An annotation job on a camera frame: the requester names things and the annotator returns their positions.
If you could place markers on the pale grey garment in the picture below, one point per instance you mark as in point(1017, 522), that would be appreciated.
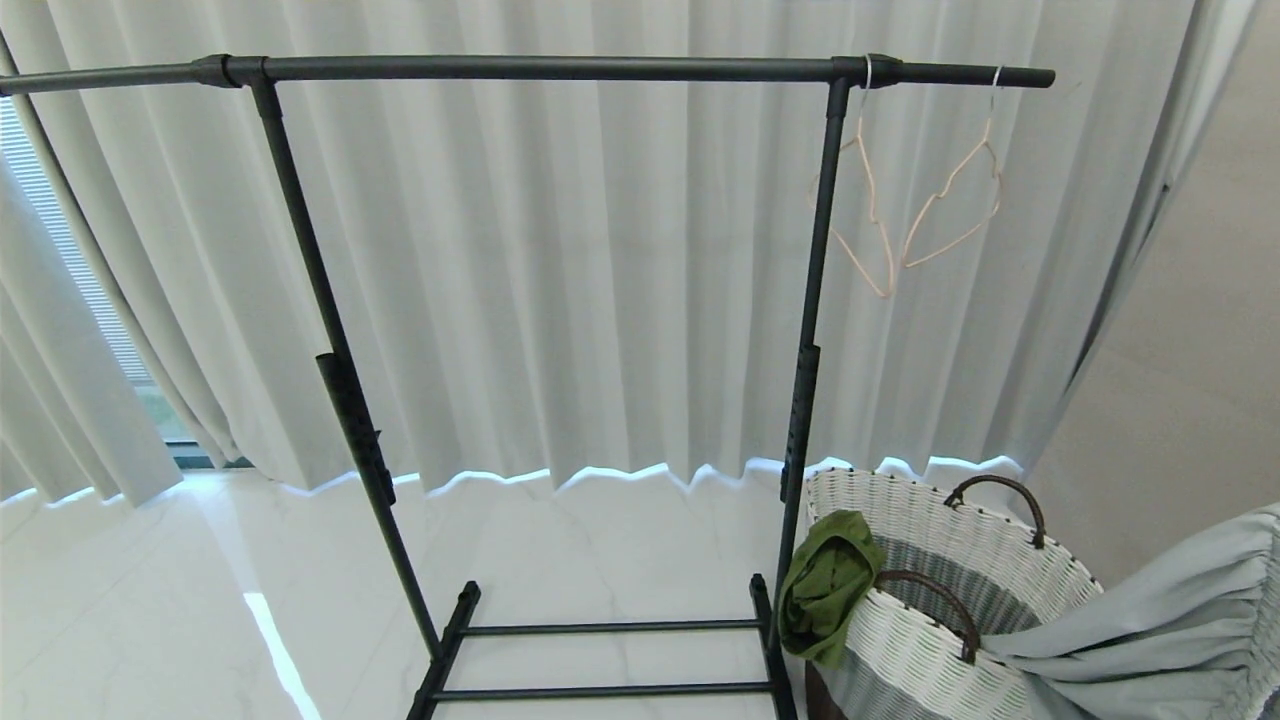
point(1170, 620)

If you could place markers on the pink clothes hanger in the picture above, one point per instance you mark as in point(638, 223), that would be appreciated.
point(872, 205)
point(958, 175)

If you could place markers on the white curtain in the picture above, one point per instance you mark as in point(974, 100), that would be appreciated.
point(60, 400)
point(600, 280)

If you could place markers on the green garment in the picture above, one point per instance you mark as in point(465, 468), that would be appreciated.
point(825, 585)

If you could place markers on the white laundry basket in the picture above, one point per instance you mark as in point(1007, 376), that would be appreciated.
point(910, 640)

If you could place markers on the black clothes rack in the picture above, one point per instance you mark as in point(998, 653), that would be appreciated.
point(560, 68)

